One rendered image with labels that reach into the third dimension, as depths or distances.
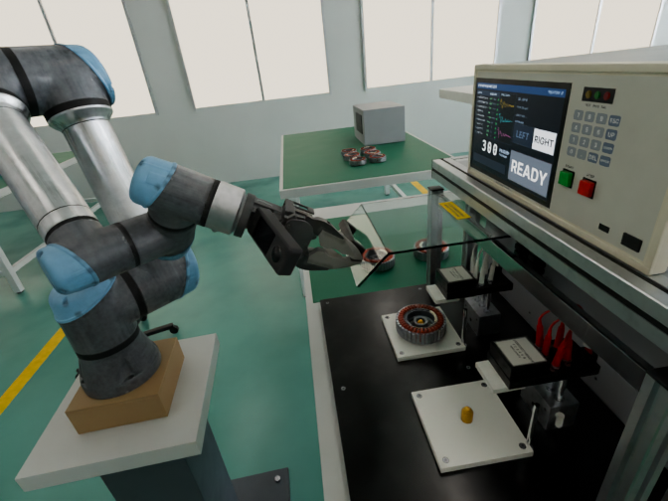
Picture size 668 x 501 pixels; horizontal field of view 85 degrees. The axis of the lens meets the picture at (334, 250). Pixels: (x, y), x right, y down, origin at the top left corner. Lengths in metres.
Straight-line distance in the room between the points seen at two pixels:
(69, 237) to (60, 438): 0.47
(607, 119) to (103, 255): 0.67
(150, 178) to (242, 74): 4.61
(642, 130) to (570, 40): 5.86
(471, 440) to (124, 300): 0.66
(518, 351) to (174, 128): 5.06
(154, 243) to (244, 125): 4.62
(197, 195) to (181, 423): 0.48
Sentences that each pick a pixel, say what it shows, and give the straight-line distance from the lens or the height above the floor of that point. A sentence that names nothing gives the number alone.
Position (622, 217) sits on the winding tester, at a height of 1.16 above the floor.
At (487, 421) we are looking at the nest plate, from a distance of 0.74.
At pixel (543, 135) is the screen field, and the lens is 0.63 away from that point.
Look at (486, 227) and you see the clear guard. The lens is 0.70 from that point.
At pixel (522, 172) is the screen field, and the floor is 1.16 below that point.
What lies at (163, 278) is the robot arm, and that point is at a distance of 0.82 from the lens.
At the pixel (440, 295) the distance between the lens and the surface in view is 0.83.
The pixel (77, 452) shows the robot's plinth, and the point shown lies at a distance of 0.92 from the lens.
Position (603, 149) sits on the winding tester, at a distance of 0.54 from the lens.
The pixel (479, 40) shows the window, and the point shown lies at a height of 1.40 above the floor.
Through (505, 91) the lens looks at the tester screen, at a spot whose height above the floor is 1.28.
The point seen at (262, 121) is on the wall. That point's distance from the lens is 5.18.
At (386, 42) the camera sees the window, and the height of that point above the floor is 1.50.
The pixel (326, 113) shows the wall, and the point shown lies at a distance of 5.18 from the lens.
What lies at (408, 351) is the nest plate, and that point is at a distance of 0.84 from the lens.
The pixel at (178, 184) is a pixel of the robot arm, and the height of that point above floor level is 1.22.
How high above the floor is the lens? 1.35
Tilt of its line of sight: 27 degrees down
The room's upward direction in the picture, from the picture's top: 6 degrees counter-clockwise
